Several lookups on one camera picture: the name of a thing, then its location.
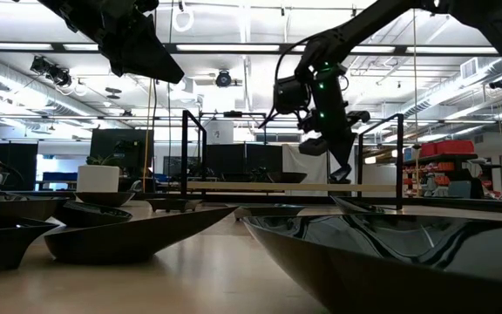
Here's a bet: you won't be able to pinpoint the black teardrop mini plate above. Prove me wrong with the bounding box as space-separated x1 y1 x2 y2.
44 205 237 265
53 201 133 229

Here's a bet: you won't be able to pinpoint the storage rack with bins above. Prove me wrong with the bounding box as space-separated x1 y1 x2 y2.
397 139 502 200

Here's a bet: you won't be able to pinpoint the yellow hanging cable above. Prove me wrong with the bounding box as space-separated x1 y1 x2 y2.
142 78 153 194

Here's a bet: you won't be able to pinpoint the small dark monitor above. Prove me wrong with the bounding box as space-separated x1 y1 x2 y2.
162 155 183 178

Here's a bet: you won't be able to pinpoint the black background metal frame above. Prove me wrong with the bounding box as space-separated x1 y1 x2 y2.
197 111 268 146

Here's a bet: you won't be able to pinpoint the black hanging cable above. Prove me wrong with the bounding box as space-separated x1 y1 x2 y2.
151 11 159 145

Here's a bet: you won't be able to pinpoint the black ceiling spotlight cluster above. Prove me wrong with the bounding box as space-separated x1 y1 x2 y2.
30 54 74 88

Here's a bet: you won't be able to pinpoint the round black overhead camera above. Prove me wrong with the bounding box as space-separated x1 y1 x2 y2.
214 68 234 89

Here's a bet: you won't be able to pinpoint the red storage bin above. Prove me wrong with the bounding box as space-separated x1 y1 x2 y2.
419 139 476 158

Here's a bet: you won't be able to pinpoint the black overhead frame beam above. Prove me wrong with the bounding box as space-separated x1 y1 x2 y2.
0 41 500 56

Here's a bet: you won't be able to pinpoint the black partition panel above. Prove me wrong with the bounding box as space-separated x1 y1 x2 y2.
0 140 39 192
205 143 284 183

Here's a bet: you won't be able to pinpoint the white hanging cable loop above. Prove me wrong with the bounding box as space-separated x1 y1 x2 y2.
171 7 196 33

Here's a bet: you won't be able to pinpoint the black leaf-shaped mini plate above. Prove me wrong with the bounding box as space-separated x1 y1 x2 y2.
331 195 388 215
75 191 136 208
0 194 70 222
268 171 308 184
241 212 502 314

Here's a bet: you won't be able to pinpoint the white hanging cloth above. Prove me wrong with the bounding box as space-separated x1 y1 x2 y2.
282 144 329 185

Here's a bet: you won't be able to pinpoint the thin hanging rope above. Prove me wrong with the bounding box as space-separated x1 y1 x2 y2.
411 8 420 193

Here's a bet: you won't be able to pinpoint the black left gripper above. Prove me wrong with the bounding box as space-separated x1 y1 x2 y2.
37 0 186 85

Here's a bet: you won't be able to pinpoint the wooden riser shelf black legs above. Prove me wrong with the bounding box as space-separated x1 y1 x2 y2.
180 109 405 211

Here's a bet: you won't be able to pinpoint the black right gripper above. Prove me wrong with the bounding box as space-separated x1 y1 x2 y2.
298 60 370 174

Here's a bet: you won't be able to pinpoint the white pot with succulent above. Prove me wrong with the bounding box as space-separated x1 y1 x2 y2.
76 153 121 194

